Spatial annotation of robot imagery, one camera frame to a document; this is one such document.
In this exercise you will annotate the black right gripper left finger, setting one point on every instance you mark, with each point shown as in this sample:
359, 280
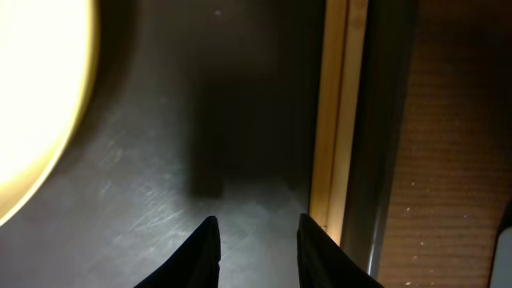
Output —
195, 264

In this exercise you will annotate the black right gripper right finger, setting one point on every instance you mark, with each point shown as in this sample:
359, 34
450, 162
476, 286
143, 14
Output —
321, 262

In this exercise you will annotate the yellow plate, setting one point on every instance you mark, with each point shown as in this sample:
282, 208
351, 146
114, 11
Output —
49, 58

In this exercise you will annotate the grey dishwasher rack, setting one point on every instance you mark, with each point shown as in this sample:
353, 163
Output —
501, 274

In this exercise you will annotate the dark brown serving tray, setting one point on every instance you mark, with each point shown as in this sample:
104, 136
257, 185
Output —
200, 108

